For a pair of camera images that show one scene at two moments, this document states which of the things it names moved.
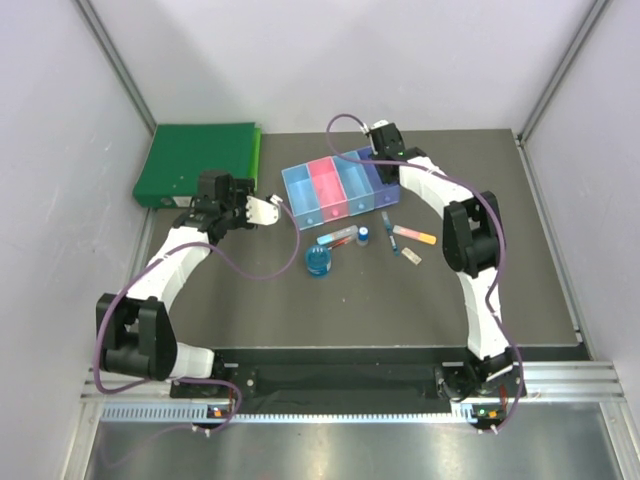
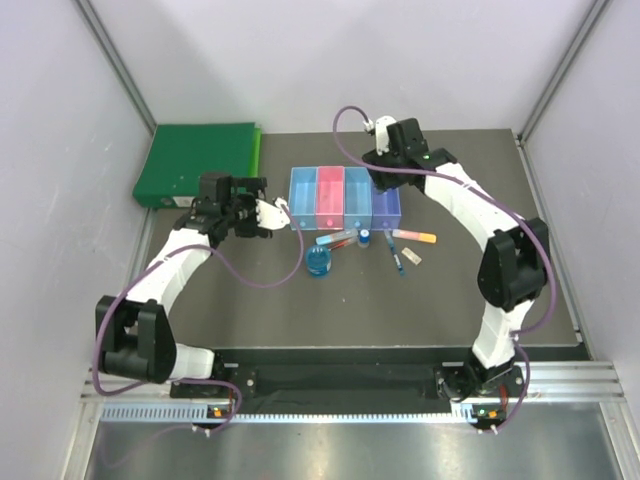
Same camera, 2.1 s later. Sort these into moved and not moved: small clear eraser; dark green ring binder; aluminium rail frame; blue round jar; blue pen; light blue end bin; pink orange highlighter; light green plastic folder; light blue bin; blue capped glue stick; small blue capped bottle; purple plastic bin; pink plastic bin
Moved: blue pen; pink plastic bin; light blue end bin; light blue bin; purple plastic bin
Not moved: small clear eraser; dark green ring binder; pink orange highlighter; blue capped glue stick; light green plastic folder; small blue capped bottle; aluminium rail frame; blue round jar
